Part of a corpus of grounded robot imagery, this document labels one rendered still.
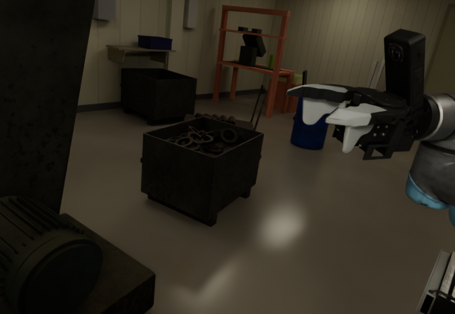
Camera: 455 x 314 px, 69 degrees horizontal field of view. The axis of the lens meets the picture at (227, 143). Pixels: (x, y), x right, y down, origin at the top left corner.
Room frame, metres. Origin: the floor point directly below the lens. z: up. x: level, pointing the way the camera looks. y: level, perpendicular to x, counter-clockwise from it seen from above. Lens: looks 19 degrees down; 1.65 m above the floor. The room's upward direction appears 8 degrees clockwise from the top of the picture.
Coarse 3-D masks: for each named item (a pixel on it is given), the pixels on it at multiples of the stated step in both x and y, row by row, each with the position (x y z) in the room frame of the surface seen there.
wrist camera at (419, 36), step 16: (400, 32) 0.45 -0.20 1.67; (416, 32) 0.44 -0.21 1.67; (400, 48) 0.44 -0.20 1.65; (416, 48) 0.43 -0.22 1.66; (400, 64) 0.45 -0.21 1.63; (416, 64) 0.44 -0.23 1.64; (400, 80) 0.46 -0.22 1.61; (416, 80) 0.45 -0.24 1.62; (400, 96) 0.47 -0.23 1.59; (416, 96) 0.45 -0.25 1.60
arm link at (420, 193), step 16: (432, 144) 0.52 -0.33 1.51; (416, 160) 0.54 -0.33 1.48; (432, 160) 0.51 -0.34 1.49; (448, 160) 0.50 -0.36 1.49; (416, 176) 0.53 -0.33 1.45; (432, 176) 0.51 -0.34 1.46; (448, 176) 0.49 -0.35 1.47; (416, 192) 0.52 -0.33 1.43; (432, 192) 0.50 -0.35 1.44; (448, 192) 0.48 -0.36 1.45
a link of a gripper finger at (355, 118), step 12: (336, 108) 0.38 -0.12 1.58; (348, 108) 0.38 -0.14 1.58; (360, 108) 0.39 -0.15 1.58; (372, 108) 0.40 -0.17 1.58; (324, 120) 0.37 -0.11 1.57; (336, 120) 0.37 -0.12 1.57; (348, 120) 0.37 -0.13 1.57; (360, 120) 0.37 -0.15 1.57; (348, 132) 0.38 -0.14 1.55; (360, 132) 0.40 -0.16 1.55; (348, 144) 0.39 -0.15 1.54
